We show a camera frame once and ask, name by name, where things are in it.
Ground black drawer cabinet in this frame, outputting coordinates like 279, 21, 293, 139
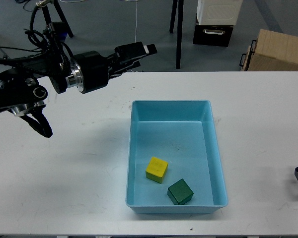
193, 21, 234, 47

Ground white hanging cord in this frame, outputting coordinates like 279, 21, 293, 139
130, 0, 139, 73

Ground yellow wooden cube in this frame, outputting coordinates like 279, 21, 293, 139
146, 157, 168, 183

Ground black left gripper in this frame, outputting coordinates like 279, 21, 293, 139
71, 42, 157, 94

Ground light blue plastic bin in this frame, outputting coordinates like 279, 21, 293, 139
126, 100, 228, 214

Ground black stand legs left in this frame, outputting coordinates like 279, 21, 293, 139
36, 0, 74, 38

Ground white appliance box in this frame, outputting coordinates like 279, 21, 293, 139
196, 0, 243, 26

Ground black stand legs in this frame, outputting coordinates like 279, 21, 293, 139
169, 0, 184, 69
36, 0, 74, 38

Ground green wooden cube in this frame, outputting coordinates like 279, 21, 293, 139
167, 178, 194, 205

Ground black stand legs right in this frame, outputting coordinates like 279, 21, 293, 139
169, 0, 184, 69

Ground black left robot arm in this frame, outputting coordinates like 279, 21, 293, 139
0, 0, 157, 138

